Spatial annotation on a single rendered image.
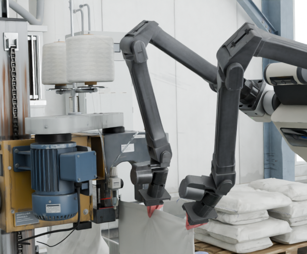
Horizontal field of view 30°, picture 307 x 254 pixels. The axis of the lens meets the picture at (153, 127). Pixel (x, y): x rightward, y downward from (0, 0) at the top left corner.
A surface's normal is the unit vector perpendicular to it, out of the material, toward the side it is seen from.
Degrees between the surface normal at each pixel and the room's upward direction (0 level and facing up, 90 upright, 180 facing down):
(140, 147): 90
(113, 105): 90
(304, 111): 40
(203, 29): 90
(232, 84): 124
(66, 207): 91
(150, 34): 99
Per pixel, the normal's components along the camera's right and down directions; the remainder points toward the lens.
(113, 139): 0.53, 0.03
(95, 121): 0.94, 0.00
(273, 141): -0.85, 0.05
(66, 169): -0.56, 0.06
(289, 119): -0.56, -0.73
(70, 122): 0.79, 0.01
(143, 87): 0.40, 0.22
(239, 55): 0.14, 0.60
